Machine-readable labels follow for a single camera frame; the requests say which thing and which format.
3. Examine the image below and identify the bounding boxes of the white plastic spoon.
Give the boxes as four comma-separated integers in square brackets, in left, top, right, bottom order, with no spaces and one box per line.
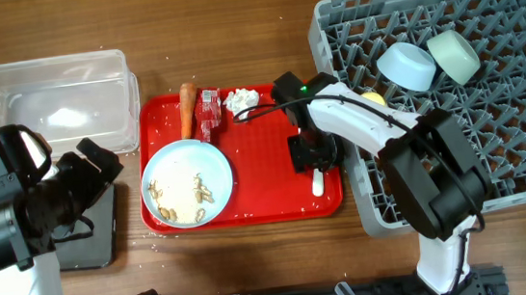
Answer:
[311,169,325,198]

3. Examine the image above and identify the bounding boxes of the yellow plastic cup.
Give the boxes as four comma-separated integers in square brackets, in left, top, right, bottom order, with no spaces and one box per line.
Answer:
[361,92,386,107]

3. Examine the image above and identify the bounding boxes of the light blue bowl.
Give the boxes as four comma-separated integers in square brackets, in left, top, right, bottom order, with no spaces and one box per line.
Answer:
[376,42,436,92]

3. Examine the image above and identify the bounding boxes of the green bowl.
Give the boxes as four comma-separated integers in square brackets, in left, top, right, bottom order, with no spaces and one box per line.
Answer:
[426,30,481,85]

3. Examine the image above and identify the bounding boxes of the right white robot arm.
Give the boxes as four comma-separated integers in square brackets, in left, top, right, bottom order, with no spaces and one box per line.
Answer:
[271,72,491,295]

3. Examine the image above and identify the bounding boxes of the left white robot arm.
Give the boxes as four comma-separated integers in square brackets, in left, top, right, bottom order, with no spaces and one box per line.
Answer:
[0,124,123,295]

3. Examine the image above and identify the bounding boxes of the grey dishwasher rack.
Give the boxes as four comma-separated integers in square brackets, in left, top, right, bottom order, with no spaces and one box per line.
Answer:
[308,0,526,212]

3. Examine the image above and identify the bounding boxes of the black rectangular tray bin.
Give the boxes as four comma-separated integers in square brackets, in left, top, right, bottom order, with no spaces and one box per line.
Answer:
[56,186,117,272]

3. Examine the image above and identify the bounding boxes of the red plastic serving tray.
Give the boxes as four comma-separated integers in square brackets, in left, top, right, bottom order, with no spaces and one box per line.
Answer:
[139,93,343,235]

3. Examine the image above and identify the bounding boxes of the crumpled white tissue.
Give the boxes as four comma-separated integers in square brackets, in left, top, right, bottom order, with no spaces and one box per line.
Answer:
[223,88,260,121]

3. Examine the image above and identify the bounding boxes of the red snack wrapper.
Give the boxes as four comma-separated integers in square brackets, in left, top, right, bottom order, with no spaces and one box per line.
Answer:
[195,88,222,143]

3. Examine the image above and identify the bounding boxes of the clear plastic storage bin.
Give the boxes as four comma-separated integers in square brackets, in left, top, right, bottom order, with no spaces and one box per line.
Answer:
[0,49,141,159]

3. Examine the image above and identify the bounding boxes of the light blue plate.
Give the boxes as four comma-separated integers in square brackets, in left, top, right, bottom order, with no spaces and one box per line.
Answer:
[141,139,234,229]

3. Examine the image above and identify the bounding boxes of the orange carrot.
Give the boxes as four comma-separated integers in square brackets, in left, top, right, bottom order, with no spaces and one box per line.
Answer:
[179,82,197,140]

